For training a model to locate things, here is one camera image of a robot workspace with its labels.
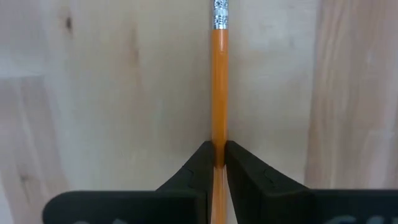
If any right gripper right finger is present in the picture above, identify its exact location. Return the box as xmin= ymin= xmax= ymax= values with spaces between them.
xmin=225 ymin=140 xmax=398 ymax=224

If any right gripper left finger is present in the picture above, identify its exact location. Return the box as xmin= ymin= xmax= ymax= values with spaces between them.
xmin=42 ymin=140 xmax=215 ymax=224

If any orange pencil pink eraser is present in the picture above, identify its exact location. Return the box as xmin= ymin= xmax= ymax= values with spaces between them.
xmin=211 ymin=0 xmax=230 ymax=224

